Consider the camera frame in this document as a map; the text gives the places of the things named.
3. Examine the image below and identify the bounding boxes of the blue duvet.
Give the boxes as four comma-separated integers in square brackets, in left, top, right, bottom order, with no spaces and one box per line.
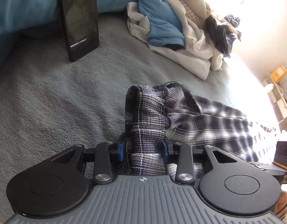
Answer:
[0,0,138,68]

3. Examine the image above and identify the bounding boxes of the dark navy garment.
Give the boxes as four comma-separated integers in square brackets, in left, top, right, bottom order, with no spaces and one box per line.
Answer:
[205,16,238,57]

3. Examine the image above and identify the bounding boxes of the yellow box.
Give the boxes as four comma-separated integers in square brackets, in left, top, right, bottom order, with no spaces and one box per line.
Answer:
[271,65,287,83]

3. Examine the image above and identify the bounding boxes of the grey battery pack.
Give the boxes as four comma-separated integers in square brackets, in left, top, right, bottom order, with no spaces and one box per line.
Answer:
[274,141,287,167]

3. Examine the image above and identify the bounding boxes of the white low shelf unit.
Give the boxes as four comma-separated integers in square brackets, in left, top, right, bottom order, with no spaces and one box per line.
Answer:
[262,74,287,128]

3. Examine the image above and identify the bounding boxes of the dark plaid flannel pants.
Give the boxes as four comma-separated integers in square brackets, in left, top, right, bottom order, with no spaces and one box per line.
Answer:
[114,81,277,178]

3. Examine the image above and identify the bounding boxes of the cream white sheet garment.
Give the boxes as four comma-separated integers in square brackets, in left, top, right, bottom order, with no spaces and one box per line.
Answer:
[126,0,223,80]

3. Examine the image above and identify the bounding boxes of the light blue garment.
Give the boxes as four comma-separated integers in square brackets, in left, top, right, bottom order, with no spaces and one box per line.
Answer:
[138,0,185,50]

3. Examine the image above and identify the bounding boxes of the dark cloth in box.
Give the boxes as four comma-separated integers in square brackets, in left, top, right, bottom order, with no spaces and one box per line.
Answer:
[224,14,241,28]

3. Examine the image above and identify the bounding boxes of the person's right hand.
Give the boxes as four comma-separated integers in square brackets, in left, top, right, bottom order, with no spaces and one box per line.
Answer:
[274,190,287,218]

